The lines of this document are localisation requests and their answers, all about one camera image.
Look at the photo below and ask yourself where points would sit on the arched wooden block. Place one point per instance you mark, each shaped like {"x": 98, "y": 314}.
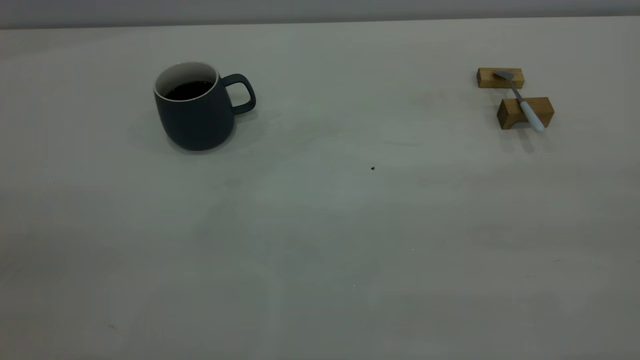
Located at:
{"x": 510, "y": 113}

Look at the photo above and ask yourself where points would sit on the flat rectangular wooden block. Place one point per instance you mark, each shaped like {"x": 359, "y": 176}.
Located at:
{"x": 486, "y": 80}

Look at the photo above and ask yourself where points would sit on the dark grey ceramic mug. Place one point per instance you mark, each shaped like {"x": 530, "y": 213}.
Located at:
{"x": 200, "y": 122}

